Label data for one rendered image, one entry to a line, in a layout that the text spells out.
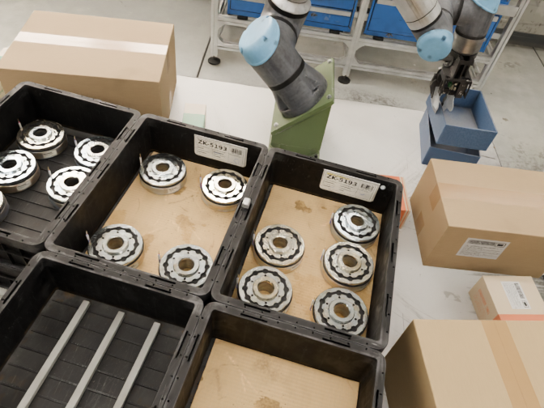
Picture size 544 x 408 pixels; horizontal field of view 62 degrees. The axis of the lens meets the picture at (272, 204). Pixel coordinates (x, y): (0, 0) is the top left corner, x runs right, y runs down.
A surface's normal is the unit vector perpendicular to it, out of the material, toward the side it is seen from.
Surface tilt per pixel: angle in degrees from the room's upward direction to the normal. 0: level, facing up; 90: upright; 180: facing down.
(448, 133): 90
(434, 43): 97
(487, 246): 90
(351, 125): 0
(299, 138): 90
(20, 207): 0
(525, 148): 0
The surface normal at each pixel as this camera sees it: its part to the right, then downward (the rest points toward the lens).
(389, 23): -0.08, 0.75
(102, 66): 0.11, -0.65
